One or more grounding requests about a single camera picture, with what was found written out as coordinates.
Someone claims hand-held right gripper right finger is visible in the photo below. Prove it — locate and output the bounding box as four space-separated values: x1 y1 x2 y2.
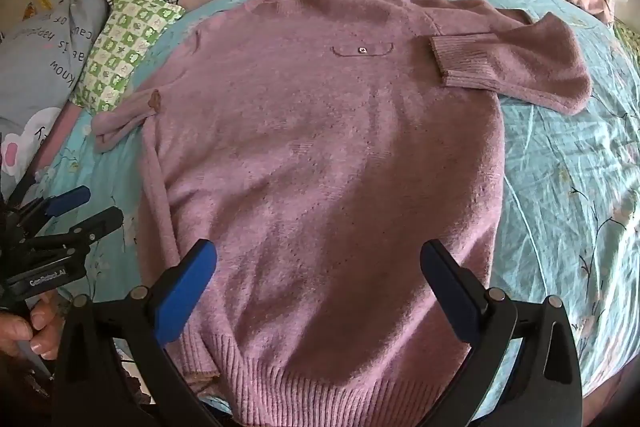
420 239 584 427

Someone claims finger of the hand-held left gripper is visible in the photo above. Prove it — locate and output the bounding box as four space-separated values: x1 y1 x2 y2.
41 185 92 221
67 206 125 249

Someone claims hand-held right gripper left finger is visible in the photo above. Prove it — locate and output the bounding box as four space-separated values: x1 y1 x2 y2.
52 239 236 427

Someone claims purple knit sweater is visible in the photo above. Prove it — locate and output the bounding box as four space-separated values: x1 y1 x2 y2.
92 0 594 427

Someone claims person's left hand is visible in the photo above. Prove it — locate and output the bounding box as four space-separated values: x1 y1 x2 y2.
0 289 64 361

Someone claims grey printed pillow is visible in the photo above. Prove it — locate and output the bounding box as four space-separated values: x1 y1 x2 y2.
0 0 110 204

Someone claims teal floral bedsheet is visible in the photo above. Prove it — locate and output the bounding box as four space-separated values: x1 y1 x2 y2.
47 0 640 427

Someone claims green checkered pillow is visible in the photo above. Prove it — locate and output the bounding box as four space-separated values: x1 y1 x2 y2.
74 0 184 114

